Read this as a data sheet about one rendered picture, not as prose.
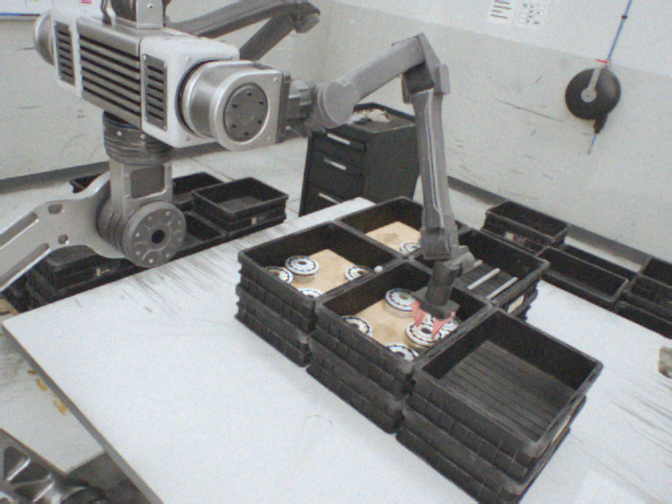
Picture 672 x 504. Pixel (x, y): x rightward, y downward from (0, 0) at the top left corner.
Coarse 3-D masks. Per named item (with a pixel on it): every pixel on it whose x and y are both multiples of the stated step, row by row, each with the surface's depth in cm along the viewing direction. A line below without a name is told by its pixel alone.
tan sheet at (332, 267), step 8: (312, 256) 173; (320, 256) 174; (328, 256) 175; (336, 256) 176; (320, 264) 170; (328, 264) 170; (336, 264) 171; (344, 264) 172; (352, 264) 172; (320, 272) 165; (328, 272) 166; (336, 272) 167; (344, 272) 167; (312, 280) 160; (320, 280) 161; (328, 280) 162; (336, 280) 163; (296, 288) 156; (312, 288) 157; (320, 288) 157; (328, 288) 158
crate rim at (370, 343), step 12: (396, 264) 156; (372, 276) 148; (348, 288) 141; (456, 288) 149; (324, 300) 134; (480, 300) 145; (324, 312) 130; (336, 324) 129; (348, 324) 127; (468, 324) 134; (360, 336) 124; (444, 336) 128; (372, 348) 123; (384, 348) 121; (432, 348) 123; (384, 360) 121; (396, 360) 119; (420, 360) 119; (408, 372) 118
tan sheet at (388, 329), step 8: (376, 304) 154; (360, 312) 150; (368, 312) 150; (376, 312) 151; (384, 312) 151; (368, 320) 147; (376, 320) 147; (384, 320) 148; (392, 320) 148; (400, 320) 149; (408, 320) 150; (424, 320) 151; (376, 328) 144; (384, 328) 145; (392, 328) 145; (400, 328) 146; (376, 336) 141; (384, 336) 141; (392, 336) 142; (400, 336) 143; (384, 344) 139
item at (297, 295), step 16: (320, 224) 172; (336, 224) 173; (272, 240) 158; (368, 240) 167; (240, 256) 147; (400, 256) 160; (256, 272) 144; (368, 272) 149; (288, 288) 137; (336, 288) 140; (304, 304) 135
